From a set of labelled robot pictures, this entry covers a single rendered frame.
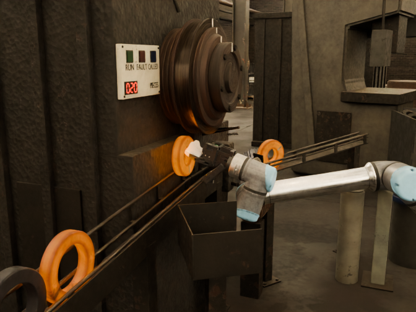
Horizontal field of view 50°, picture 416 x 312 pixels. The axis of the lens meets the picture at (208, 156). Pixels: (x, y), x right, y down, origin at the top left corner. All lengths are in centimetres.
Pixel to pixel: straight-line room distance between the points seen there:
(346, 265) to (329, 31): 253
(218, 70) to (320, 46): 286
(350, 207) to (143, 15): 143
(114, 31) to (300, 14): 322
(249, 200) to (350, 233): 98
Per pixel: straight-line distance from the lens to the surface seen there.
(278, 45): 600
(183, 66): 168
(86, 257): 127
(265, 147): 227
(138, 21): 165
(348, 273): 259
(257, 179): 160
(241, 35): 1079
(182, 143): 169
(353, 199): 243
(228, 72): 179
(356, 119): 440
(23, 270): 109
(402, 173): 171
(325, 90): 448
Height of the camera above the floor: 120
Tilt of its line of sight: 12 degrees down
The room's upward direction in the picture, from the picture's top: straight up
